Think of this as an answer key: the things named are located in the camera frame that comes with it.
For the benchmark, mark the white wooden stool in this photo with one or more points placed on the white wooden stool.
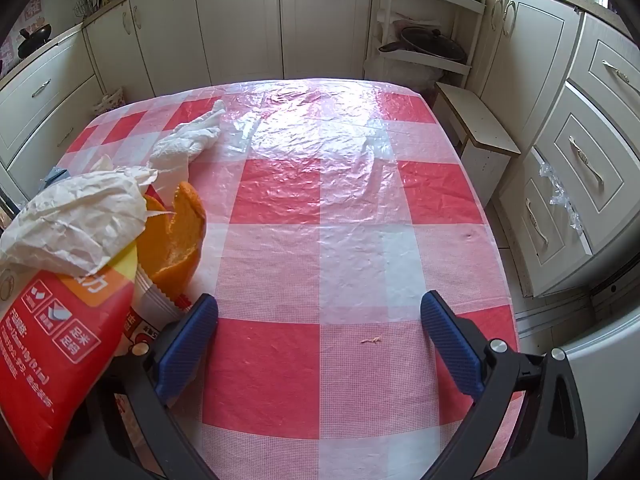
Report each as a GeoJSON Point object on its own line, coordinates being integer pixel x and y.
{"type": "Point", "coordinates": [480, 120]}

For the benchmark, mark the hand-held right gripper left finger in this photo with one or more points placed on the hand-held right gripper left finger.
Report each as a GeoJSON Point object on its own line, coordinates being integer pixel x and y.
{"type": "Point", "coordinates": [186, 347]}

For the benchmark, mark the pink wall stickers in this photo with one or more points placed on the pink wall stickers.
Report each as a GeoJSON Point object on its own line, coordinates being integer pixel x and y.
{"type": "Point", "coordinates": [32, 7]}

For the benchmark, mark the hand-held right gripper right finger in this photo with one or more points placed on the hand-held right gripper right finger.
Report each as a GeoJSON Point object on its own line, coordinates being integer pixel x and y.
{"type": "Point", "coordinates": [450, 345]}

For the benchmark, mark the large orange peel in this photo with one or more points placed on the large orange peel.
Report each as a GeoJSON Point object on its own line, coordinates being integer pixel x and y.
{"type": "Point", "coordinates": [175, 250]}

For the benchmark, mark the red printed packaging bag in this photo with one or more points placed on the red printed packaging bag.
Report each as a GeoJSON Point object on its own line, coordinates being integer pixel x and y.
{"type": "Point", "coordinates": [45, 340]}

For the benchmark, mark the white appliance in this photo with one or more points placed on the white appliance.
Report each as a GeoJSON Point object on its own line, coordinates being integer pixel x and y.
{"type": "Point", "coordinates": [610, 370]}

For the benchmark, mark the cream base cabinet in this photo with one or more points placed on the cream base cabinet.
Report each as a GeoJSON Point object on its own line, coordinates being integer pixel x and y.
{"type": "Point", "coordinates": [530, 55]}
{"type": "Point", "coordinates": [240, 30]}

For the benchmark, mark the crumpled white tissue paper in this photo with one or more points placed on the crumpled white tissue paper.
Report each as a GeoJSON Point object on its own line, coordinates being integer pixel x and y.
{"type": "Point", "coordinates": [192, 135]}

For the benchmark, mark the black pan with lid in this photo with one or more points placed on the black pan with lid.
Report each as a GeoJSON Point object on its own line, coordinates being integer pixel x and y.
{"type": "Point", "coordinates": [430, 42]}

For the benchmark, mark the printed shopping bag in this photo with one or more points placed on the printed shopping bag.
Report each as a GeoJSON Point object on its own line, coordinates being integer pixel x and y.
{"type": "Point", "coordinates": [109, 102]}

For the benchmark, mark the red checkered plastic tablecloth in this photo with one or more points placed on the red checkered plastic tablecloth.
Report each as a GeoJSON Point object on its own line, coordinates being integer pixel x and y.
{"type": "Point", "coordinates": [320, 270]}

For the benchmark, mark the black wok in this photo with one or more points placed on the black wok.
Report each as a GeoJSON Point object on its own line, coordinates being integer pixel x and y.
{"type": "Point", "coordinates": [35, 37]}

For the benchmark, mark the cream drawer cabinet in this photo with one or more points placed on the cream drawer cabinet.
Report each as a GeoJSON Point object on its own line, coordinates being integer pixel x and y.
{"type": "Point", "coordinates": [45, 105]}
{"type": "Point", "coordinates": [590, 160]}

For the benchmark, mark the white zigzag-edged snack wrapper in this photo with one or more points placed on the white zigzag-edged snack wrapper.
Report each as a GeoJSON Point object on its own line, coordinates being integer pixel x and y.
{"type": "Point", "coordinates": [150, 300]}

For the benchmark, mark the clear plastic wrap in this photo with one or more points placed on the clear plastic wrap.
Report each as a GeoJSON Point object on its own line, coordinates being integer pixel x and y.
{"type": "Point", "coordinates": [562, 195]}

